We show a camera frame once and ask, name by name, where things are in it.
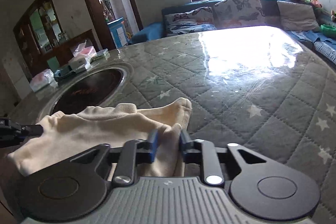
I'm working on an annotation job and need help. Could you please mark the grey plain cushion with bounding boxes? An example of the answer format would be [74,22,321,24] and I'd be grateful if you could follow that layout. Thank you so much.
[277,1,320,32]

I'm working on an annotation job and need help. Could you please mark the grey quilted star table cover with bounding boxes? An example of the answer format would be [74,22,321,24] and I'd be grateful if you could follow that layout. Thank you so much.
[7,25,336,224]

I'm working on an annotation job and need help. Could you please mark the butterfly cushion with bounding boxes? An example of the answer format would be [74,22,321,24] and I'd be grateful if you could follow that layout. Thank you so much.
[213,0,265,29]
[164,7,217,36]

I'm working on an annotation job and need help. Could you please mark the round induction cooktop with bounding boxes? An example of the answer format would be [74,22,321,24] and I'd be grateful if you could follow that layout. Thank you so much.
[37,61,134,120]

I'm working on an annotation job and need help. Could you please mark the colourful plush toys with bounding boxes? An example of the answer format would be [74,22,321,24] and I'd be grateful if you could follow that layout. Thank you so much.
[305,0,322,9]

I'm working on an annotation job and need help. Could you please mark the green bowl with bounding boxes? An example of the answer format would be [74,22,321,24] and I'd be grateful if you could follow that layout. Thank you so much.
[320,24,336,39]

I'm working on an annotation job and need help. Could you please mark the white remote control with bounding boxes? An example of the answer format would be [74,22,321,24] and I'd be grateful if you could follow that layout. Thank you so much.
[61,64,91,74]

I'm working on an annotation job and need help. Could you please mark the left butterfly cushion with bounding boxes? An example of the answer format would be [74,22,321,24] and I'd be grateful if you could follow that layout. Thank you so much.
[164,7,217,36]

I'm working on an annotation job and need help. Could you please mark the dark wooden cabinet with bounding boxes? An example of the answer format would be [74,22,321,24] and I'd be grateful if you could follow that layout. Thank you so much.
[13,0,98,79]

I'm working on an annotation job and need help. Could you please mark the soft pack of tissues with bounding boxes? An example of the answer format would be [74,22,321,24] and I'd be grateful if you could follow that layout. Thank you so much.
[30,69,54,92]

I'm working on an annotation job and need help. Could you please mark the right butterfly cushion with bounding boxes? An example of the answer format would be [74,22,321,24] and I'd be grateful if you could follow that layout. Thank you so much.
[213,0,265,29]

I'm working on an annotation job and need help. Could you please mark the green flat box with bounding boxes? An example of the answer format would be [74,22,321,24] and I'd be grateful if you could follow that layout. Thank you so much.
[91,49,110,62]

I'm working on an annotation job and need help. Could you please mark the blue sofa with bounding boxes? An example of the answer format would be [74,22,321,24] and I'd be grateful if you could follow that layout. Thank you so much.
[130,0,335,63]

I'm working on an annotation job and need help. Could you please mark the white refrigerator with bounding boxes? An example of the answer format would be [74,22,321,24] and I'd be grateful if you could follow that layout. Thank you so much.
[1,53,32,113]

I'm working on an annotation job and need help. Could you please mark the beige sweater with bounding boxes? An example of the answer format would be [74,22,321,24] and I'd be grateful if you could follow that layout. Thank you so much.
[7,98,192,177]

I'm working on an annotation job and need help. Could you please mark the blue and white small cabinet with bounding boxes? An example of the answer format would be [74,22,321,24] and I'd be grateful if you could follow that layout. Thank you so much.
[107,18,128,48]

